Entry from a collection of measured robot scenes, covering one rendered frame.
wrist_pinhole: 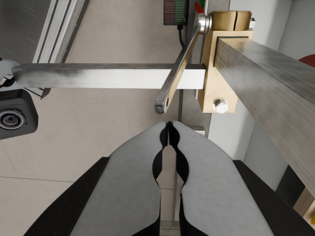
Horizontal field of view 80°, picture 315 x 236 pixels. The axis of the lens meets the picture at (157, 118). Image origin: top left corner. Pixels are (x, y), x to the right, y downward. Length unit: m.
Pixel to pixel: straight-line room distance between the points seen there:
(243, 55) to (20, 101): 0.21
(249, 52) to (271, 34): 0.38
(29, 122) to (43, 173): 1.75
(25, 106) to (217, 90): 0.23
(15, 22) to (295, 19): 1.05
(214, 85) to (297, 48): 0.28
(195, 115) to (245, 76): 0.34
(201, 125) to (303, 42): 0.28
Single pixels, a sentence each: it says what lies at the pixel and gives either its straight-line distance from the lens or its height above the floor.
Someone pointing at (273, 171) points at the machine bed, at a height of 0.77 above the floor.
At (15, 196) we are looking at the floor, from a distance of 2.44.
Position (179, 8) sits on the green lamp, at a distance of 0.42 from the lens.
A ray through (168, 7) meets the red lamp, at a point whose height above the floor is 0.70.
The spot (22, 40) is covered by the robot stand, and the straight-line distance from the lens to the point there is 1.14.
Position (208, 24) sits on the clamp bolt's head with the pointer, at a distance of 0.27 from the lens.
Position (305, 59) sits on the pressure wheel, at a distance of 0.30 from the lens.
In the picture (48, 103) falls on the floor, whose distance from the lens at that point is 1.49.
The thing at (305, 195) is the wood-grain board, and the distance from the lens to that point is 0.48.
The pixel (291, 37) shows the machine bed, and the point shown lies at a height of 0.66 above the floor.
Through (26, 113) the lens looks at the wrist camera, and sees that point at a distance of 0.24.
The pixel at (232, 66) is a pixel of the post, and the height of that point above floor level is 0.94.
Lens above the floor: 1.12
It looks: 58 degrees down
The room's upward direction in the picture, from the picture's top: 176 degrees counter-clockwise
